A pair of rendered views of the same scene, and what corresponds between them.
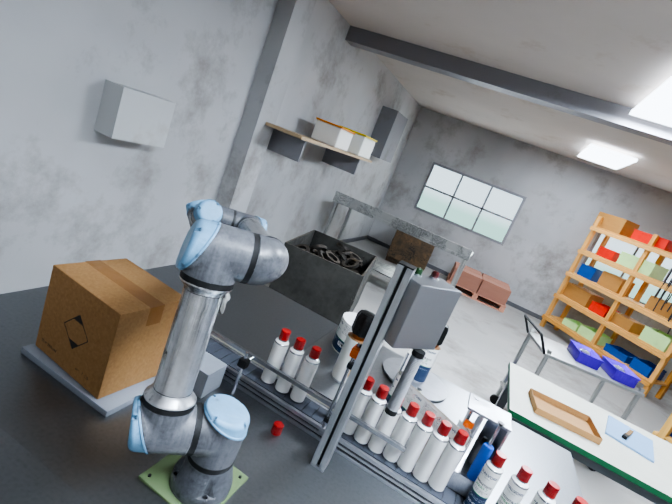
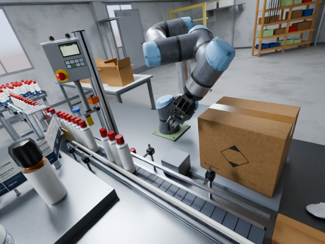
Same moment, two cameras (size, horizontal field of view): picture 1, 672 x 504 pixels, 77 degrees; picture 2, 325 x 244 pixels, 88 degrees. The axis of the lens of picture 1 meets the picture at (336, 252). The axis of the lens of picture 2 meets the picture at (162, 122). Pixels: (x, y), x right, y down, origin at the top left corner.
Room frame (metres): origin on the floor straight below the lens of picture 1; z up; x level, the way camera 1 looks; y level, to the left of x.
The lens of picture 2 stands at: (1.81, 0.49, 1.45)
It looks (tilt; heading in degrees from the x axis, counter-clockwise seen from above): 29 degrees down; 205
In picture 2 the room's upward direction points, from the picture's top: 10 degrees counter-clockwise
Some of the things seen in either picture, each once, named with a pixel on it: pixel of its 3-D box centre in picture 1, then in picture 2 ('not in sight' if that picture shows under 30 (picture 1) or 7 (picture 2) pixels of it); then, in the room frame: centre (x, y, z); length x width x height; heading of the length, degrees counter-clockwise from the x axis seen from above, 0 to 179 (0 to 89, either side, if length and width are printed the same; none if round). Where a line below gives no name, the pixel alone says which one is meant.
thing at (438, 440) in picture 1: (433, 450); (68, 126); (1.15, -0.50, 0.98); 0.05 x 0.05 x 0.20
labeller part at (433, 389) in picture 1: (414, 378); not in sight; (1.77, -0.54, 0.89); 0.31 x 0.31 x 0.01
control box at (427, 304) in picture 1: (416, 310); (69, 60); (1.14, -0.27, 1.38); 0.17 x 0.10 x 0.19; 127
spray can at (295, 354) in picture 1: (291, 364); (117, 150); (1.31, 0.00, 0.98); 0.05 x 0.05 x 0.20
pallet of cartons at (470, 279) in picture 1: (477, 285); not in sight; (7.98, -2.75, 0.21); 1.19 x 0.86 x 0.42; 71
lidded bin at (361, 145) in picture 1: (355, 143); not in sight; (5.74, 0.29, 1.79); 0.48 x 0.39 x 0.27; 161
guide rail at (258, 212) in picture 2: (262, 362); (136, 156); (1.30, 0.09, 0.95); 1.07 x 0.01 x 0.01; 72
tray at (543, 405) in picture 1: (562, 414); not in sight; (2.18, -1.49, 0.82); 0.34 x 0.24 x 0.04; 77
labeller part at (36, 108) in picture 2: (489, 411); (34, 109); (1.21, -0.62, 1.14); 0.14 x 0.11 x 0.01; 72
